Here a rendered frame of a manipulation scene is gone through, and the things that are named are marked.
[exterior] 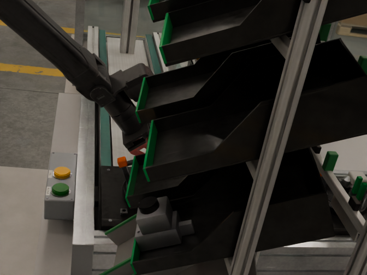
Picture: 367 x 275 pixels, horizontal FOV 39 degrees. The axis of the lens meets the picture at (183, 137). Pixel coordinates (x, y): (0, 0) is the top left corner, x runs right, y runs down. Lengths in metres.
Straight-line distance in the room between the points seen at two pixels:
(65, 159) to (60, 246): 0.24
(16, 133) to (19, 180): 1.91
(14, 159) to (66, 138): 1.47
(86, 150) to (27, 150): 1.79
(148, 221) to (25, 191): 0.74
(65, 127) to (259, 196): 1.18
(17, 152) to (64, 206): 1.95
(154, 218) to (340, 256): 0.67
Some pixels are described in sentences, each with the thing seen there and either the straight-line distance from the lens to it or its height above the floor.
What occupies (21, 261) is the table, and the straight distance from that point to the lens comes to 1.25.
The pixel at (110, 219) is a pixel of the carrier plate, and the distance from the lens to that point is 1.19.
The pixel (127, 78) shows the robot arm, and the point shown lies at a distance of 1.08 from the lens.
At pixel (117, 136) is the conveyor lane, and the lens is 1.60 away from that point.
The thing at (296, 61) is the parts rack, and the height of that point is 1.55.
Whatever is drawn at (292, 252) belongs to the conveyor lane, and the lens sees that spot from 1.25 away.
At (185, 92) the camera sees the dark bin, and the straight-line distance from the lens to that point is 0.83.
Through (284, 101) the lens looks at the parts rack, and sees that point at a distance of 0.56.
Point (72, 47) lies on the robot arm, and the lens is 0.99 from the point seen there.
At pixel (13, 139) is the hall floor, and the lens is 3.32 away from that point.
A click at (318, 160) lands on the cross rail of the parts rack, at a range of 0.87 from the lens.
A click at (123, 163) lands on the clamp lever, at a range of 1.20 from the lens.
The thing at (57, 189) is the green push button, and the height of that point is 0.97.
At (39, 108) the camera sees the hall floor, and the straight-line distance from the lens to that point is 3.68.
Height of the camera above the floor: 1.73
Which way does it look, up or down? 30 degrees down
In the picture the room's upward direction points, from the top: 10 degrees clockwise
